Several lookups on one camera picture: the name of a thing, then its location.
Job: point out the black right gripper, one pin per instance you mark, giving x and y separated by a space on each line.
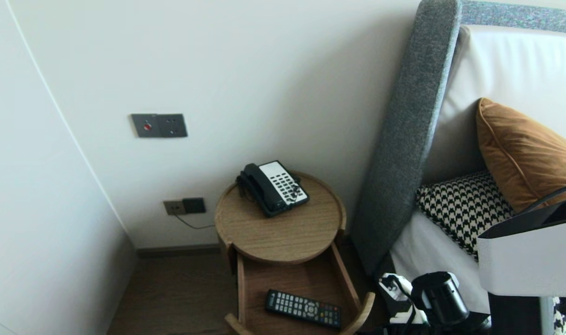
450 329

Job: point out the black remote control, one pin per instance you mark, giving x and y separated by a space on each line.
303 308

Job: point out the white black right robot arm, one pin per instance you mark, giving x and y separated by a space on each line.
529 260

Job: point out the white bed sheet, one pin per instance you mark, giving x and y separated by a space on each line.
431 256

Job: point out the black white houndstooth pillow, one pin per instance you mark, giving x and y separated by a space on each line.
464 209

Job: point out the brown velvet pillow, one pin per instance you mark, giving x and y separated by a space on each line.
529 158

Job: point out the black and white telephone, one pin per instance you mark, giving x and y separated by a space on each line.
282 181

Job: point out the black telephone handset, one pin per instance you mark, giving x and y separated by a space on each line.
263 185

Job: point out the white padded headboard cushion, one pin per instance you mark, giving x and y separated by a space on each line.
506 70

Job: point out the brown skirting board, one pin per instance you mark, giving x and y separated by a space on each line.
180 251

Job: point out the dark grey power socket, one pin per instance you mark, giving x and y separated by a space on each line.
194 205

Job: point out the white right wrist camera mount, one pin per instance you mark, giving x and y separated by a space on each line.
406 284

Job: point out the wall power outlet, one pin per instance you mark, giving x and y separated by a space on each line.
173 207

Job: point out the grey wall outlet plate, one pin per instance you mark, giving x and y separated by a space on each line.
174 125

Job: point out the grey switch plate red button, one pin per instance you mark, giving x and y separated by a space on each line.
147 125

